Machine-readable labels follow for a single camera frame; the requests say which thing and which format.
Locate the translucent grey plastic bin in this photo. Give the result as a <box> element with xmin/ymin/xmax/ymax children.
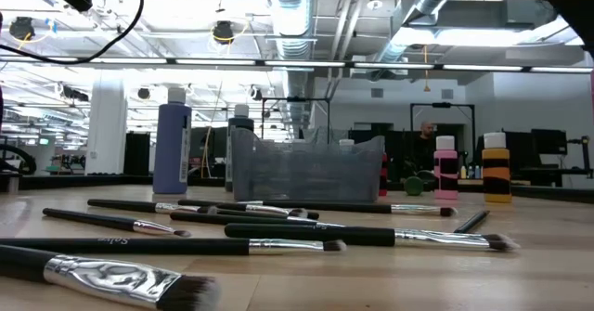
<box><xmin>230</xmin><ymin>127</ymin><xmax>386</xmax><ymax>203</ymax></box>

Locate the large dark blue paint bottle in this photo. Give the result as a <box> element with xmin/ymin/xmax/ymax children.
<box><xmin>225</xmin><ymin>103</ymin><xmax>255</xmax><ymax>193</ymax></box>

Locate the long black silver-ferrule paintbrush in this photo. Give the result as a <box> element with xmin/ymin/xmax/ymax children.
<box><xmin>250</xmin><ymin>200</ymin><xmax>458</xmax><ymax>218</ymax></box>

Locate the black paintbrush with round bristles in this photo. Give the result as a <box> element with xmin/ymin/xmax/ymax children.
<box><xmin>177</xmin><ymin>199</ymin><xmax>309</xmax><ymax>219</ymax></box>

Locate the thick black fluffy paintbrush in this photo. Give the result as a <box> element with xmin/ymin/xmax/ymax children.
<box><xmin>224</xmin><ymin>223</ymin><xmax>521</xmax><ymax>253</ymax></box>

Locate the large periwinkle paint bottle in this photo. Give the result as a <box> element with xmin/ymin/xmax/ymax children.
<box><xmin>152</xmin><ymin>86</ymin><xmax>193</xmax><ymax>195</ymax></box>

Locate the black paintbrush with short bristles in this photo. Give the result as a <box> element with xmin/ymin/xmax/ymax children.
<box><xmin>86</xmin><ymin>198</ymin><xmax>218</xmax><ymax>215</ymax></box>

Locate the black paintbrush with white lettering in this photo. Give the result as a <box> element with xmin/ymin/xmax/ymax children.
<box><xmin>0</xmin><ymin>237</ymin><xmax>348</xmax><ymax>257</ymax></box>

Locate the small black paintbrush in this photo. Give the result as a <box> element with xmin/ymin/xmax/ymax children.
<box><xmin>453</xmin><ymin>209</ymin><xmax>491</xmax><ymax>235</ymax></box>

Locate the black paintbrush with angled tip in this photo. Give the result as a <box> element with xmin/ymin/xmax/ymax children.
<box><xmin>41</xmin><ymin>207</ymin><xmax>192</xmax><ymax>239</ymax></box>

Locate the wide black paintbrush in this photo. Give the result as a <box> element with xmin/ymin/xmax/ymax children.
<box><xmin>0</xmin><ymin>244</ymin><xmax>222</xmax><ymax>311</ymax></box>

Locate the small red paint bottle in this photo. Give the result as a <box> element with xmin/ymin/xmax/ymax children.
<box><xmin>378</xmin><ymin>151</ymin><xmax>389</xmax><ymax>198</ymax></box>

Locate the long linear light bar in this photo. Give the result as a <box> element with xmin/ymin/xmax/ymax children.
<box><xmin>0</xmin><ymin>56</ymin><xmax>594</xmax><ymax>74</ymax></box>

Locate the person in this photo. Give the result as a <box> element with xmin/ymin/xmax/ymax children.
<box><xmin>411</xmin><ymin>121</ymin><xmax>438</xmax><ymax>173</ymax></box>

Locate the small pink black-banded bottle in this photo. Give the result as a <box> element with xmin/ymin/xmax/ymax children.
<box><xmin>433</xmin><ymin>135</ymin><xmax>459</xmax><ymax>201</ymax></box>

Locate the black cabinet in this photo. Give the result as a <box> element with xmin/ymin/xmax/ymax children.
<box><xmin>123</xmin><ymin>131</ymin><xmax>152</xmax><ymax>177</ymax></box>

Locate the white square pillar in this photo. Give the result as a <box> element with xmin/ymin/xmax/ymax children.
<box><xmin>84</xmin><ymin>71</ymin><xmax>129</xmax><ymax>176</ymax></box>

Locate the small amber black-banded bottle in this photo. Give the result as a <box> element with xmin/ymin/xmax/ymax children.
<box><xmin>481</xmin><ymin>132</ymin><xmax>513</xmax><ymax>204</ymax></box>

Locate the black computer monitor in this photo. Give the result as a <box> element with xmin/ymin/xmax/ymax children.
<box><xmin>503</xmin><ymin>130</ymin><xmax>533</xmax><ymax>171</ymax></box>
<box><xmin>531</xmin><ymin>128</ymin><xmax>569</xmax><ymax>157</ymax></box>

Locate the black desk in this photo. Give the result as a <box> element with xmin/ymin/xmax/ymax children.
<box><xmin>510</xmin><ymin>165</ymin><xmax>594</xmax><ymax>187</ymax></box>

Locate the round spiral metal duct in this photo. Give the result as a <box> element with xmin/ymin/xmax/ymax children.
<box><xmin>263</xmin><ymin>0</ymin><xmax>326</xmax><ymax>134</ymax></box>

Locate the yellow hanging cord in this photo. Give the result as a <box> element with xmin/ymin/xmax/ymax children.
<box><xmin>421</xmin><ymin>45</ymin><xmax>431</xmax><ymax>93</ymax></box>

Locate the black gantry frame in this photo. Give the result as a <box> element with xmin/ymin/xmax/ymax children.
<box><xmin>409</xmin><ymin>101</ymin><xmax>477</xmax><ymax>163</ymax></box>

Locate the slanted round metal duct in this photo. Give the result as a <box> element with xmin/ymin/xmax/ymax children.
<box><xmin>373</xmin><ymin>0</ymin><xmax>468</xmax><ymax>64</ymax></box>

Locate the left wrist camera black cable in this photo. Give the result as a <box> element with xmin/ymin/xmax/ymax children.
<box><xmin>0</xmin><ymin>0</ymin><xmax>145</xmax><ymax>66</ymax></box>

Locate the rectangular metal duct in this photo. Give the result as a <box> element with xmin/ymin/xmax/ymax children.
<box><xmin>435</xmin><ymin>0</ymin><xmax>558</xmax><ymax>32</ymax></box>

